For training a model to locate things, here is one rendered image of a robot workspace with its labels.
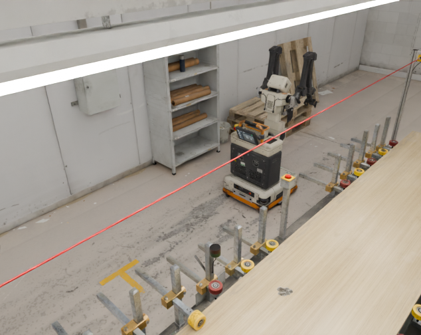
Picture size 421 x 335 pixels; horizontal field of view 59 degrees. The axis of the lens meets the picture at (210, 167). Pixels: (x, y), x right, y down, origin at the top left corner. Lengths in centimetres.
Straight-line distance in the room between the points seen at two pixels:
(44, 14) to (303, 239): 209
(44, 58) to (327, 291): 187
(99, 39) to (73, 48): 6
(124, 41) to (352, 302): 180
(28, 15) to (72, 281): 309
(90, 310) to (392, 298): 227
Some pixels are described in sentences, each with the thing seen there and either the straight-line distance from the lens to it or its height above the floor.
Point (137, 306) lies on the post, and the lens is 192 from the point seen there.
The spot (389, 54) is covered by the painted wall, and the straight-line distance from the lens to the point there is 979.
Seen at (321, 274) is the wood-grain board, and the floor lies 90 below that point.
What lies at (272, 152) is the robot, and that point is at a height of 73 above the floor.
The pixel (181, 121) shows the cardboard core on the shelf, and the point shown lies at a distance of 508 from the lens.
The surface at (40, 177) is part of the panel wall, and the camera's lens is 445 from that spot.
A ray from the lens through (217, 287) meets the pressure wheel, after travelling 220.
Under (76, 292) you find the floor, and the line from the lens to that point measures 361.
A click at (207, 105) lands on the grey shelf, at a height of 66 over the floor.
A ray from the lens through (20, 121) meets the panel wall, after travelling 418.
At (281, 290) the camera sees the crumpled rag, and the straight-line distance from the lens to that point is 220.
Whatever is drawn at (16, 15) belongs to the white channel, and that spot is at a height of 243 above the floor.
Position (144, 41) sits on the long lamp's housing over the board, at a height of 235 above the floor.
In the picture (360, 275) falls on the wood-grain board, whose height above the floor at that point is 90.
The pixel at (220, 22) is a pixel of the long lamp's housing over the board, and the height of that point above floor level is 236.
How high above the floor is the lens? 252
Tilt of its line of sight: 30 degrees down
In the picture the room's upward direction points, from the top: 1 degrees counter-clockwise
